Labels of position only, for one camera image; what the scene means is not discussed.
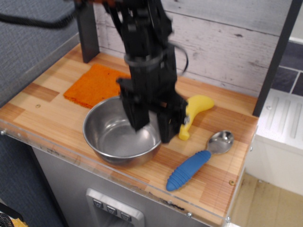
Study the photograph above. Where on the stainless steel bowl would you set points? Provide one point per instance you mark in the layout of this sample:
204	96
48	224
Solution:
108	132

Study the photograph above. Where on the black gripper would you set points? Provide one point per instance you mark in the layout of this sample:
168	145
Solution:
152	87

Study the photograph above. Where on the grey toy cabinet front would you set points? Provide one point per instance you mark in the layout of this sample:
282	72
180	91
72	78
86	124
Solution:
89	200

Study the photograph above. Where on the white toy sink unit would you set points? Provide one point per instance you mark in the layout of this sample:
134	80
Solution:
276	153

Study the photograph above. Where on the blue handled metal spoon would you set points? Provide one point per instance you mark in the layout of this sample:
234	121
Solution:
221	142

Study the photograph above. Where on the dark left post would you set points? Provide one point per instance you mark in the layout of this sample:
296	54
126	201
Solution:
88	33

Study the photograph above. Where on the dark post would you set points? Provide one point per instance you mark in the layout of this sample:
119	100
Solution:
278	54
88	33

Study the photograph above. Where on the yellow object bottom corner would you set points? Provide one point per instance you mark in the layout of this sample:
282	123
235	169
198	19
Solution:
18	223

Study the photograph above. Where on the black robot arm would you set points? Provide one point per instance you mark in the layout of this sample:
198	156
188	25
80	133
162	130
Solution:
144	29

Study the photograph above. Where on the orange cloth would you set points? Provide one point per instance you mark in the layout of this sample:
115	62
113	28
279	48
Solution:
94	86

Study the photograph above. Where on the yellow toy banana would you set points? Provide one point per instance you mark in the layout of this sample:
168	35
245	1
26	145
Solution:
195	105

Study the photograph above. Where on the dark right post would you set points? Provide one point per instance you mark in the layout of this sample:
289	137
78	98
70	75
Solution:
278	54

